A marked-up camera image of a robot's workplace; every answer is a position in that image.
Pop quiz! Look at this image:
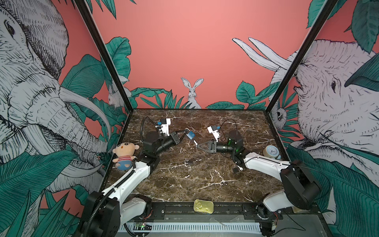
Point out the grey padlock with key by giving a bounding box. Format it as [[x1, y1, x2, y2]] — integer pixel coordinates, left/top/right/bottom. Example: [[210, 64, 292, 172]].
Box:
[[185, 159, 194, 166]]

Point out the black padlock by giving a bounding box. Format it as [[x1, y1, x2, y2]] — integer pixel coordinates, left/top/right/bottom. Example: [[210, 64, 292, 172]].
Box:
[[233, 165, 243, 174]]

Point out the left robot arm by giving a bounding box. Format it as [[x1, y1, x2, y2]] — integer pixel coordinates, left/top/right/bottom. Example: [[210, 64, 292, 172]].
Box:
[[74, 130, 187, 237]]

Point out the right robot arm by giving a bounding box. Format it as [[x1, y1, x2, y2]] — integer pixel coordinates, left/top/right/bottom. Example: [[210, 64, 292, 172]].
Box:
[[195, 130, 322, 218]]

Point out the plush doll toy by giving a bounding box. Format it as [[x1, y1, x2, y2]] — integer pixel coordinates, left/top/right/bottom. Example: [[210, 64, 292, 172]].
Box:
[[112, 142, 140, 171]]

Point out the gold tin can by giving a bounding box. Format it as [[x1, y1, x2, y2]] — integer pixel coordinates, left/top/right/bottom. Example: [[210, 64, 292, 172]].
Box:
[[193, 199, 214, 214]]

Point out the small round clock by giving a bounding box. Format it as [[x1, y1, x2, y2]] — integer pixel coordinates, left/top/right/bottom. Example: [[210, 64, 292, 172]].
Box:
[[263, 145, 281, 160]]

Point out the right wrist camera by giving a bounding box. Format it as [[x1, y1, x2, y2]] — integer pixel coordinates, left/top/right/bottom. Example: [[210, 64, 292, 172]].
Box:
[[207, 125, 221, 142]]

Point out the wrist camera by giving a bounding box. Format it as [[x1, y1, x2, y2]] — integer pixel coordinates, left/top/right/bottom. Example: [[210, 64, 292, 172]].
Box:
[[156, 118, 171, 137], [207, 125, 221, 142]]

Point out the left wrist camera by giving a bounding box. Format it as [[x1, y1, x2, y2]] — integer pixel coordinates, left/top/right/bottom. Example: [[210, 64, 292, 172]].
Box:
[[156, 118, 171, 137]]

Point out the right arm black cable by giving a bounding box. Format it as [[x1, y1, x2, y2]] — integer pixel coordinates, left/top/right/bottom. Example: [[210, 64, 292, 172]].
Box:
[[220, 118, 239, 140]]

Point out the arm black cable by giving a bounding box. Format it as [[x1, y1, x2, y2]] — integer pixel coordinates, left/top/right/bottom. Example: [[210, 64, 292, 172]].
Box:
[[220, 118, 239, 140], [140, 116, 158, 142]]

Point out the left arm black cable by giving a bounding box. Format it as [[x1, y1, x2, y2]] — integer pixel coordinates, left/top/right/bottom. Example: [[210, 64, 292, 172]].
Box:
[[140, 116, 158, 142]]

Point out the white perforated rail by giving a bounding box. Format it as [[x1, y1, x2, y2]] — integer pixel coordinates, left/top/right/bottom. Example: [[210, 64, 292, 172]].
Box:
[[119, 222, 261, 234]]

